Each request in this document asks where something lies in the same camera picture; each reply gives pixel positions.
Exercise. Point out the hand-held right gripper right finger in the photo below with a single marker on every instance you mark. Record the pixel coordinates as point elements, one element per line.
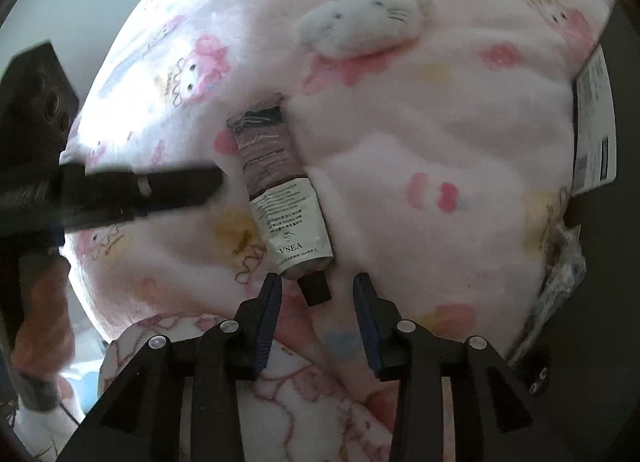
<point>367,329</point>

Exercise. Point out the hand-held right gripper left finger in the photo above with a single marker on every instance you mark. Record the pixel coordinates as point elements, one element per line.
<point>267,327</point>

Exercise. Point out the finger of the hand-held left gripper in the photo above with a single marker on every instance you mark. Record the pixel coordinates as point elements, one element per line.
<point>180,189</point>

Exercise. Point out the hand cream tube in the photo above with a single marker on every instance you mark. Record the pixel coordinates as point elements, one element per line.
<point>285,202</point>

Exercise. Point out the black container with white label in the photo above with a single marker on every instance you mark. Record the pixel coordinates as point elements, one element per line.
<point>592,116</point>

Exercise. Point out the person's left forearm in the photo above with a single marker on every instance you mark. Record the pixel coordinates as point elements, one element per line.
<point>45,322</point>

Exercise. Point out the crumpled clear plastic bag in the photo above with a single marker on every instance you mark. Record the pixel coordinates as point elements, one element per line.
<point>565,282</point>

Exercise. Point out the pink cartoon printed blanket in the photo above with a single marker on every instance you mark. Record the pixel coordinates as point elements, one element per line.
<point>450,141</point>

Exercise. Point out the white plush cat toy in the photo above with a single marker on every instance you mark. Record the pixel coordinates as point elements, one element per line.
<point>360,16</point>

